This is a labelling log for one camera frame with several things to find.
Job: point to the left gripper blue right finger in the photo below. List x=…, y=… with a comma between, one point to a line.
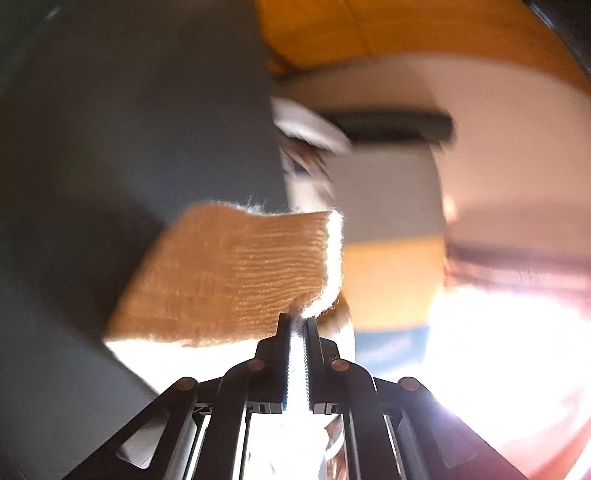
x=395, y=430

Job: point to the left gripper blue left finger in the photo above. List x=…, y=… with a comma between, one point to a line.
x=197, y=430

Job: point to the cream knitted sweater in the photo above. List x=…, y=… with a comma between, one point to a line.
x=215, y=283

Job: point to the grey yellow blue armchair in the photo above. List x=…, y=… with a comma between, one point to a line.
x=376, y=166

